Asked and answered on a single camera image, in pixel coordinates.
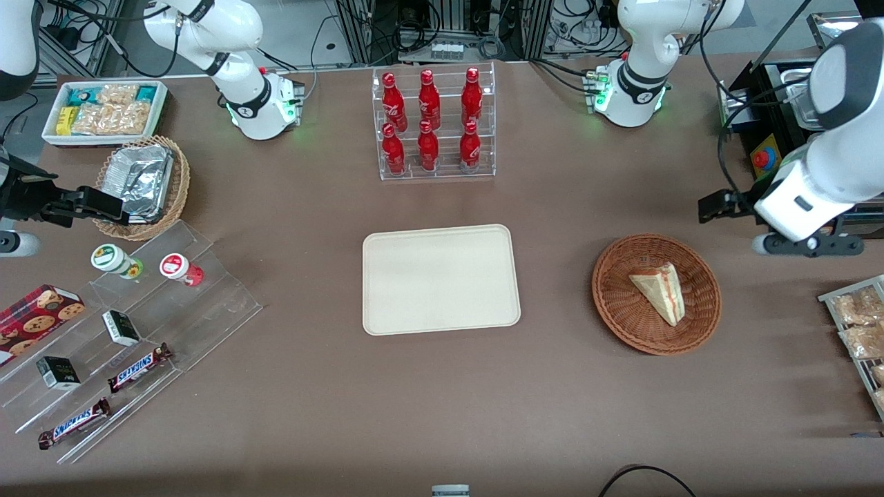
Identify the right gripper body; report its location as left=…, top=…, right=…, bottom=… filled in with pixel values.
left=0, top=155, right=61, bottom=223

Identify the triangle sandwich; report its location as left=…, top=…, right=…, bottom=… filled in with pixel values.
left=628, top=262, right=686, bottom=327

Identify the light wicker basket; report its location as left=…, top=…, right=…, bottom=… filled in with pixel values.
left=93, top=135, right=191, bottom=242

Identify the round brown wicker basket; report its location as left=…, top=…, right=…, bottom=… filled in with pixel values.
left=592, top=233, right=722, bottom=356

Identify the cream plastic tray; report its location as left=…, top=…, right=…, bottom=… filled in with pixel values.
left=363, top=224, right=521, bottom=337

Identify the aluminium foil container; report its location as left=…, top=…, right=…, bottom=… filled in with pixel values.
left=104, top=145, right=175, bottom=223

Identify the green lid snack cup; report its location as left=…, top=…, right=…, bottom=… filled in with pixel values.
left=90, top=244, right=144, bottom=280

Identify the white plastic snack bin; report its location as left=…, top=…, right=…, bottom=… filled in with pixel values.
left=41, top=79, right=170, bottom=148

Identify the clear cracker bag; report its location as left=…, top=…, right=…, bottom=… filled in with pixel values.
left=71, top=102, right=154, bottom=136
left=97, top=83, right=140, bottom=106

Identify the black hot food display case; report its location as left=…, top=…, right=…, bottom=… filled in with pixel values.
left=718, top=10, right=884, bottom=240

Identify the red lid snack cup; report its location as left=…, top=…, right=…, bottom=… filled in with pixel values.
left=160, top=253, right=204, bottom=287

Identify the steel food pan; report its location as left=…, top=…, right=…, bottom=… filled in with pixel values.
left=777, top=66, right=828, bottom=132

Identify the red cookie box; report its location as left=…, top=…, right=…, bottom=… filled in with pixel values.
left=0, top=284, right=87, bottom=367

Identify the small black box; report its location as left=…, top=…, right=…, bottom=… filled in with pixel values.
left=102, top=310, right=142, bottom=347
left=36, top=356, right=81, bottom=391

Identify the clear acrylic stepped shelf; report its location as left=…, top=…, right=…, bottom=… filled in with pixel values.
left=0, top=220, right=263, bottom=465

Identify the snickers chocolate bar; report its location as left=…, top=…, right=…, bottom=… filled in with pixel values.
left=107, top=343, right=173, bottom=394
left=38, top=398, right=112, bottom=450

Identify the red cola bottle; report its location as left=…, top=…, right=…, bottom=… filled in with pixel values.
left=417, top=120, right=440, bottom=172
left=382, top=123, right=406, bottom=175
left=459, top=121, right=481, bottom=173
left=382, top=72, right=408, bottom=132
left=419, top=69, right=441, bottom=130
left=461, top=67, right=483, bottom=127

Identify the clear acrylic bottle rack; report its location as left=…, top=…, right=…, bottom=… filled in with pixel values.
left=372, top=61, right=497, bottom=182

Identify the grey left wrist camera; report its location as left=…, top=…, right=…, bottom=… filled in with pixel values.
left=751, top=233, right=865, bottom=258

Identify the metal wire rack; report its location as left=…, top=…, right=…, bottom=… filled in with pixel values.
left=818, top=275, right=884, bottom=422

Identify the black floor cable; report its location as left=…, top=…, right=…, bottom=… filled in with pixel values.
left=597, top=465, right=698, bottom=497

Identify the aluminium profile frame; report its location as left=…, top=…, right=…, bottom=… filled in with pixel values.
left=336, top=0, right=553, bottom=66

